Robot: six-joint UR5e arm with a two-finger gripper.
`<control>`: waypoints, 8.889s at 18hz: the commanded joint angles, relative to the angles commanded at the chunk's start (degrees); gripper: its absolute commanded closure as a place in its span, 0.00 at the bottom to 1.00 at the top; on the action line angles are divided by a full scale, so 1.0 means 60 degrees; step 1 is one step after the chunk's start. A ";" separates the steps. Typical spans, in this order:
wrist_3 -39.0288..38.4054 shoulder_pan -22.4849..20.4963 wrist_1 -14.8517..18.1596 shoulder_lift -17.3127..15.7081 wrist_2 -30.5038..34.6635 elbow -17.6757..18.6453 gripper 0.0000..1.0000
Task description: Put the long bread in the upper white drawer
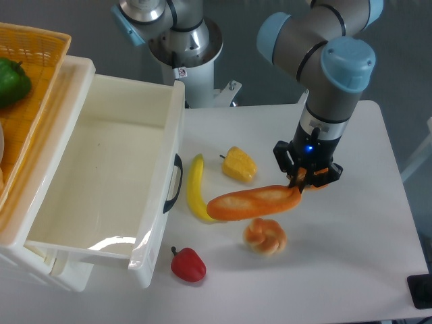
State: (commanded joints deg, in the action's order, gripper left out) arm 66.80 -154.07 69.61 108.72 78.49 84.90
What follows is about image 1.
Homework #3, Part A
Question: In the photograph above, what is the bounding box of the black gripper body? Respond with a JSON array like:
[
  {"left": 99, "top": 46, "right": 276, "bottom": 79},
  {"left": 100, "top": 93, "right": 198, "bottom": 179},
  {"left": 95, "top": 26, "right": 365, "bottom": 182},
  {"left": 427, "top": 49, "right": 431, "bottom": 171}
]
[{"left": 273, "top": 123, "right": 344, "bottom": 184}]

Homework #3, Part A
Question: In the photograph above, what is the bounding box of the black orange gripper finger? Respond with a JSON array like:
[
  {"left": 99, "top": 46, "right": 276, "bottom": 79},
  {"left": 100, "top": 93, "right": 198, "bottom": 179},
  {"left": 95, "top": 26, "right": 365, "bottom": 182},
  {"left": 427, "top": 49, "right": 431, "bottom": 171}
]
[
  {"left": 287, "top": 168, "right": 306, "bottom": 189},
  {"left": 304, "top": 167, "right": 329, "bottom": 191}
]

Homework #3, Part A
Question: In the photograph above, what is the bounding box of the long orange bread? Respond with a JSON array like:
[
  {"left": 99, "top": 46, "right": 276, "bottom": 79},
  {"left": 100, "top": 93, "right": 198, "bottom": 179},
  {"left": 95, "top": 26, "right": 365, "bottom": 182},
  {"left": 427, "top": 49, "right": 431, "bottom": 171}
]
[{"left": 207, "top": 185, "right": 302, "bottom": 221}]

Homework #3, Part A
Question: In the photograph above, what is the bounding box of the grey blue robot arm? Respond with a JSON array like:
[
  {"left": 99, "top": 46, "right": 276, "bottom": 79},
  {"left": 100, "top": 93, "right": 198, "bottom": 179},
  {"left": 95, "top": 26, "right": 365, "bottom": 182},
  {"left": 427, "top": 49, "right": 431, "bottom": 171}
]
[{"left": 256, "top": 0, "right": 384, "bottom": 190}]

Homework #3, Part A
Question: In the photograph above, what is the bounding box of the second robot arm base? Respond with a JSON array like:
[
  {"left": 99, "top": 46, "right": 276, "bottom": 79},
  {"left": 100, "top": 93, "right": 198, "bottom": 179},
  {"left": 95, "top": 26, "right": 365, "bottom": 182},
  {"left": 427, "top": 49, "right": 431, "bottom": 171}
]
[{"left": 111, "top": 1, "right": 223, "bottom": 68}]

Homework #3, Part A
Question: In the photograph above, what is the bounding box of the round braided bread roll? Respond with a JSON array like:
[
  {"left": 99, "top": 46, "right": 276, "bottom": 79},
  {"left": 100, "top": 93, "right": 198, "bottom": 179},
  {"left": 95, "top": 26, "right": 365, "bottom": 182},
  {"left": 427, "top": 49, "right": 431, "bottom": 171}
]
[{"left": 243, "top": 218, "right": 288, "bottom": 256}]

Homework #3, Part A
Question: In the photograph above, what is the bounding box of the open upper white drawer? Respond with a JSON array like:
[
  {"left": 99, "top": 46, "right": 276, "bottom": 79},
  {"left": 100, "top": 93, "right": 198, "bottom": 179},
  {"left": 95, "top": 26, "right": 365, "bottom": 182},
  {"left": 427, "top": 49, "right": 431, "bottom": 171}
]
[{"left": 27, "top": 75, "right": 185, "bottom": 288}]

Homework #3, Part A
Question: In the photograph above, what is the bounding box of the white drawer cabinet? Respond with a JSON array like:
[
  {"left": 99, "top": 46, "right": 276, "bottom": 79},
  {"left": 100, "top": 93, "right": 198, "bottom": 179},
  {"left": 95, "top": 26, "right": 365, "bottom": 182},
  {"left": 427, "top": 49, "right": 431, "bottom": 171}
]
[{"left": 1, "top": 56, "right": 95, "bottom": 292}]

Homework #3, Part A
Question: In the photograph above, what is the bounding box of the yellow bell pepper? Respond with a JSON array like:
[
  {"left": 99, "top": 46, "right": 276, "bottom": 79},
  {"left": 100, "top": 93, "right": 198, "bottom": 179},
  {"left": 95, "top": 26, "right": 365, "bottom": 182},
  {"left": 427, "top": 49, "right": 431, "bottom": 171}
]
[{"left": 220, "top": 146, "right": 257, "bottom": 183}]

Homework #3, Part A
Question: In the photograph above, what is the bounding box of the yellow banana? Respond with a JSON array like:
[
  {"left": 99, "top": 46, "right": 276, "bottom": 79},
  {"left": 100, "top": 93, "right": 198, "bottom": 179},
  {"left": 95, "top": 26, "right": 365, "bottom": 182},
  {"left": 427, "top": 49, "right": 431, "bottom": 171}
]
[{"left": 186, "top": 153, "right": 224, "bottom": 223}]

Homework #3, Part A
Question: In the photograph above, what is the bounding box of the red bell pepper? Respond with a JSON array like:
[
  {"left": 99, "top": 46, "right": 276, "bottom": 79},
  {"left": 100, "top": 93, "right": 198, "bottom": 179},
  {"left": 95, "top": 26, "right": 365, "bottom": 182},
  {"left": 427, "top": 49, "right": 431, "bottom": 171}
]
[{"left": 171, "top": 246, "right": 207, "bottom": 283}]

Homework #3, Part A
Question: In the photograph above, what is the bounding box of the black device at edge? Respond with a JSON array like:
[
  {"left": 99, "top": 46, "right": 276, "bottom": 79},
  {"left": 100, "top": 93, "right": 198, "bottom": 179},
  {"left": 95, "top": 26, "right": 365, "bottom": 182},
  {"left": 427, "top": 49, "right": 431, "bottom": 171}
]
[{"left": 407, "top": 274, "right": 431, "bottom": 309}]

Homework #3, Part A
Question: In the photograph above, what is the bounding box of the yellow woven basket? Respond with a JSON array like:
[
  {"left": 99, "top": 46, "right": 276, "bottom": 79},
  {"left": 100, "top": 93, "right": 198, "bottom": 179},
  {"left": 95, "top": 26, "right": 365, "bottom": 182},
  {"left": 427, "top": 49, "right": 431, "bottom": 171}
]
[{"left": 1, "top": 22, "right": 71, "bottom": 205}]

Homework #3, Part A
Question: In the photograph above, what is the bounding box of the green bell pepper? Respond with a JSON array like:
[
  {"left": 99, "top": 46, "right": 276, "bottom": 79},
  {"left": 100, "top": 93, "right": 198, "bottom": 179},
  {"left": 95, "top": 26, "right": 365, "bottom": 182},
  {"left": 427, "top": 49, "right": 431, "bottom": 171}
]
[{"left": 0, "top": 57, "right": 32, "bottom": 108}]

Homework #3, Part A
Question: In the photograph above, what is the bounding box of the black drawer handle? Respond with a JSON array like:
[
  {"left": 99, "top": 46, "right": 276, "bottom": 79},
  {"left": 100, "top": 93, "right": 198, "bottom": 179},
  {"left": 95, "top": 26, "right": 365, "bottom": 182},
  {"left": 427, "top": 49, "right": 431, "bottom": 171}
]
[{"left": 163, "top": 154, "right": 184, "bottom": 213}]

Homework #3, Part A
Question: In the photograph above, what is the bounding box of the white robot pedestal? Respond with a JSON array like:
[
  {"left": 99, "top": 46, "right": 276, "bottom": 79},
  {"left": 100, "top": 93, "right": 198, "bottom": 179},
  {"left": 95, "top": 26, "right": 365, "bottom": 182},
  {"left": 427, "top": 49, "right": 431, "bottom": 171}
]
[{"left": 159, "top": 61, "right": 242, "bottom": 109}]

